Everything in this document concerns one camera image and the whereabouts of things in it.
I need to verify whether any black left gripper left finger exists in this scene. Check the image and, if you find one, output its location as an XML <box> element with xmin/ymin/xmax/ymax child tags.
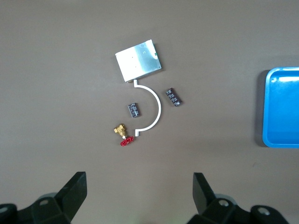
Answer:
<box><xmin>0</xmin><ymin>172</ymin><xmax>88</xmax><ymax>224</ymax></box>

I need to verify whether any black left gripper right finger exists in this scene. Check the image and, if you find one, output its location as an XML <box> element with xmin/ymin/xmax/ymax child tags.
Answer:
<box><xmin>186</xmin><ymin>172</ymin><xmax>288</xmax><ymax>224</ymax></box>

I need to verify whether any long dark brown capacitor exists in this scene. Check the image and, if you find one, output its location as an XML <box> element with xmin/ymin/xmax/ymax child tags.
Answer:
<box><xmin>165</xmin><ymin>87</ymin><xmax>183</xmax><ymax>108</ymax></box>

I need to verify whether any short dark brown capacitor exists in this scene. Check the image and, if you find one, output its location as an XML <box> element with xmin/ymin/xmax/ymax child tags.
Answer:
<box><xmin>127</xmin><ymin>102</ymin><xmax>142</xmax><ymax>119</ymax></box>

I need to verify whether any blue plastic tray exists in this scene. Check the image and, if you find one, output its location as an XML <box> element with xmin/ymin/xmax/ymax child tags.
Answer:
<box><xmin>262</xmin><ymin>67</ymin><xmax>299</xmax><ymax>148</ymax></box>

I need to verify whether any silver metal plate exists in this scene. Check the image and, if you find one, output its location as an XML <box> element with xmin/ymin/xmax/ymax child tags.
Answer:
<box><xmin>114</xmin><ymin>39</ymin><xmax>162</xmax><ymax>83</ymax></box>

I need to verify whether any brass valve with red handle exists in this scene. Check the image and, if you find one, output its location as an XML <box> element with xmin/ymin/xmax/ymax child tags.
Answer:
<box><xmin>114</xmin><ymin>124</ymin><xmax>135</xmax><ymax>147</ymax></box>

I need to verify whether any white curved plastic bracket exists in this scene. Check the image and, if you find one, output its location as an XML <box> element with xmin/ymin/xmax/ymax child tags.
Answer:
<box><xmin>133</xmin><ymin>79</ymin><xmax>162</xmax><ymax>138</ymax></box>

